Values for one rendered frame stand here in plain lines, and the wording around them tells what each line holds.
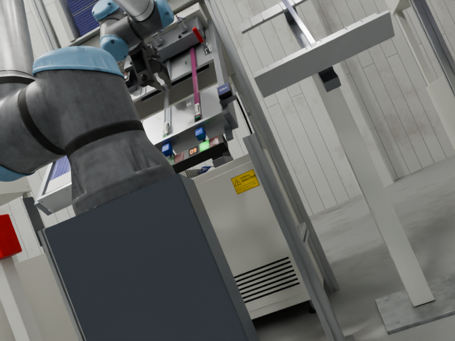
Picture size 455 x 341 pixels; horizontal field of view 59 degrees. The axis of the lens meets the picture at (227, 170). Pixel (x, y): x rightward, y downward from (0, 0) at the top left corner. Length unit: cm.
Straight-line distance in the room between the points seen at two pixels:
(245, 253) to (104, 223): 101
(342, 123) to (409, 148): 347
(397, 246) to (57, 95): 99
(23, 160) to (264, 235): 98
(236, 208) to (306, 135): 297
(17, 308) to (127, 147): 126
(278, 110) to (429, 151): 166
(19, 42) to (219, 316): 54
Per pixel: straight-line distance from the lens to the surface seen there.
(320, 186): 433
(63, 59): 59
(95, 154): 55
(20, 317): 174
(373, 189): 122
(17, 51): 75
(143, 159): 55
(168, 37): 168
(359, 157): 121
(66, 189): 134
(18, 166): 67
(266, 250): 146
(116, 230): 51
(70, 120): 57
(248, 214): 145
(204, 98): 128
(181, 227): 49
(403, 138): 465
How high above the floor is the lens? 50
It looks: 4 degrees up
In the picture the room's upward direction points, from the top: 23 degrees counter-clockwise
